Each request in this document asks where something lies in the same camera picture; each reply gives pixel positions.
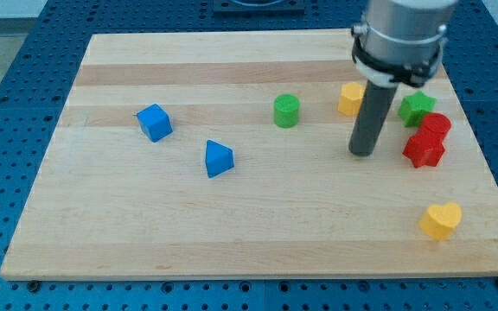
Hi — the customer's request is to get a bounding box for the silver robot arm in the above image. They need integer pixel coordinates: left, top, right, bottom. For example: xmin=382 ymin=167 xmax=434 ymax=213
xmin=351 ymin=0 xmax=457 ymax=88

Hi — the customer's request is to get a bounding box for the green star block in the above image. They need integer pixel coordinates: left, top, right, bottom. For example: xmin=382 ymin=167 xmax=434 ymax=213
xmin=398 ymin=91 xmax=437 ymax=127

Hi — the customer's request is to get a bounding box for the red star block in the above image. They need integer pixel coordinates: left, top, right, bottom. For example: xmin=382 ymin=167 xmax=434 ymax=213
xmin=403 ymin=132 xmax=445 ymax=168

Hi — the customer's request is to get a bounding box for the blue triangle block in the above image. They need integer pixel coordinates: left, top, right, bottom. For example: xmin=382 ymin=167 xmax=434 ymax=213
xmin=205 ymin=140 xmax=234 ymax=178

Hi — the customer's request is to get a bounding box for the green cylinder block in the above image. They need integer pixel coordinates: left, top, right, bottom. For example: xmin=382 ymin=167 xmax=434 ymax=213
xmin=274 ymin=94 xmax=300 ymax=128

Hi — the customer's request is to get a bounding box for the wooden board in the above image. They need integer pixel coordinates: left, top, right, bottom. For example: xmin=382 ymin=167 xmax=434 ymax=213
xmin=0 ymin=29 xmax=498 ymax=281

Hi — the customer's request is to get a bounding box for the blue cube block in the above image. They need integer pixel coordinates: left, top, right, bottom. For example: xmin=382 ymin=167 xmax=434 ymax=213
xmin=136 ymin=104 xmax=173 ymax=143

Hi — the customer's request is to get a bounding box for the yellow hexagon block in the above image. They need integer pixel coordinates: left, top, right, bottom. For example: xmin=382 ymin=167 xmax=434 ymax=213
xmin=337 ymin=82 xmax=366 ymax=117

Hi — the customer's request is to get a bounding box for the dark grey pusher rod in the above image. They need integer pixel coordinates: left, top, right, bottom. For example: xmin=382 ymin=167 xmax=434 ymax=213
xmin=348 ymin=80 xmax=399 ymax=156

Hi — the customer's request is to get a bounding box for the red cylinder block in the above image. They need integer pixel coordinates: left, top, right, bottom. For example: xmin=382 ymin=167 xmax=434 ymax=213
xmin=417 ymin=112 xmax=451 ymax=142

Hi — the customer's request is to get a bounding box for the yellow heart block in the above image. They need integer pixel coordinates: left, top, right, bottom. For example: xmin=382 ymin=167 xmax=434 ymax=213
xmin=418 ymin=202 xmax=463 ymax=241

